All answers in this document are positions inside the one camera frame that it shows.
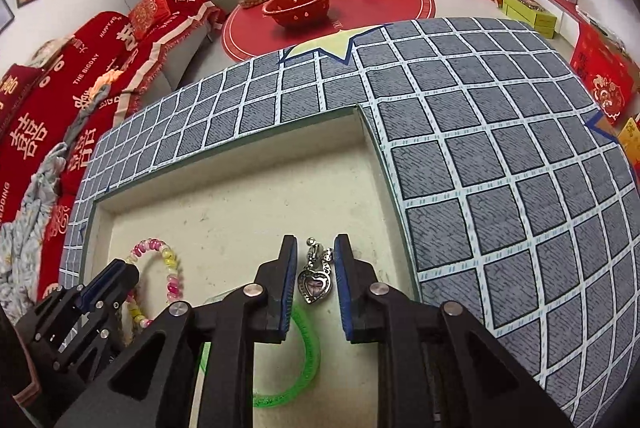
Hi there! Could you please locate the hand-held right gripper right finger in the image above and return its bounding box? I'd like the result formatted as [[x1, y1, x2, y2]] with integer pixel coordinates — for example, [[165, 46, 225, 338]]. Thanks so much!
[[333, 233, 571, 428]]

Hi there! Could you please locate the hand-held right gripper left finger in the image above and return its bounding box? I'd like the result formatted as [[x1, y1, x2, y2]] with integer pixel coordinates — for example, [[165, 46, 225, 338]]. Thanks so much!
[[55, 235, 301, 428]]

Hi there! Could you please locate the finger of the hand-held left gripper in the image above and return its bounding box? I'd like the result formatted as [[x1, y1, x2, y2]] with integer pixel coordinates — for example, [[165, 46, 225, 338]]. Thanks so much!
[[77, 258, 142, 310]]

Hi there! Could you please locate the silver heart pendant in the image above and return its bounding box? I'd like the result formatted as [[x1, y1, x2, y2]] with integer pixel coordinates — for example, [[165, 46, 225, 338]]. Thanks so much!
[[297, 237, 335, 305]]

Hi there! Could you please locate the pink yellow beaded bracelet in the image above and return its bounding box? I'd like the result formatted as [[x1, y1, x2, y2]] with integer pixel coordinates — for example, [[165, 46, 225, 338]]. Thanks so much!
[[120, 237, 183, 331]]

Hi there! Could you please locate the cream jewelry tray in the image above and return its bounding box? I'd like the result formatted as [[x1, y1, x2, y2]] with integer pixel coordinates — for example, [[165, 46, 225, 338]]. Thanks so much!
[[82, 104, 421, 428]]

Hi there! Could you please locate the green translucent bangle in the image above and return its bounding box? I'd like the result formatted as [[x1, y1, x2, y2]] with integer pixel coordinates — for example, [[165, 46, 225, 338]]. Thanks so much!
[[200, 301, 321, 409]]

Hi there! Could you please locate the pale floral cloth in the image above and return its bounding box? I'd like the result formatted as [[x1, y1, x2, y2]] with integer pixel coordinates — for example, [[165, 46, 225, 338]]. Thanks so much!
[[0, 141, 71, 314]]

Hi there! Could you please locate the grey braided cloth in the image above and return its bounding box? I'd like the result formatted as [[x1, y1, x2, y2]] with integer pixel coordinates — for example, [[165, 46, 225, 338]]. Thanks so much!
[[65, 73, 121, 149]]

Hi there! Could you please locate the red covered sofa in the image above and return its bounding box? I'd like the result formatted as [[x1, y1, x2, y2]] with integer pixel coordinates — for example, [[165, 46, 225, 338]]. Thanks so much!
[[0, 0, 221, 304]]

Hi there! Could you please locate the dark red cushion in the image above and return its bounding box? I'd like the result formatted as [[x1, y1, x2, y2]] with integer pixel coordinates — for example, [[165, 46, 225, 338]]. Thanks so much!
[[0, 63, 46, 119]]

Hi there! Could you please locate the red patterned cushion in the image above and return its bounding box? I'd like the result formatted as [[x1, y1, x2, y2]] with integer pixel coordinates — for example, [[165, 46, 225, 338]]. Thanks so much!
[[127, 0, 168, 40]]

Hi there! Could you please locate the red colander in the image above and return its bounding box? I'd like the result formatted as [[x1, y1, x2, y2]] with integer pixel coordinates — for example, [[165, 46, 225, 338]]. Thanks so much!
[[262, 0, 335, 28]]

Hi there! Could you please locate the round red table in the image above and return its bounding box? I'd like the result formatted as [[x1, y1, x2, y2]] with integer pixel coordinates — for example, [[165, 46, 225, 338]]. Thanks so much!
[[221, 0, 436, 64]]

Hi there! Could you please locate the yellow strawberry box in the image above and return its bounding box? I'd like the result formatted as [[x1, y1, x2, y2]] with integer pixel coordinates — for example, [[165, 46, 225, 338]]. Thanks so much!
[[617, 115, 640, 159]]

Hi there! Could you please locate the green cardboard box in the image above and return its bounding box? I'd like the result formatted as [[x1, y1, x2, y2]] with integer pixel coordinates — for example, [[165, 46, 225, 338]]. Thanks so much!
[[502, 0, 558, 38]]

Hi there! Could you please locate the large red gift box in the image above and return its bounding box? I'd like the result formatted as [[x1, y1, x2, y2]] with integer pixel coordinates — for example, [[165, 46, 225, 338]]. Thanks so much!
[[570, 26, 640, 124]]

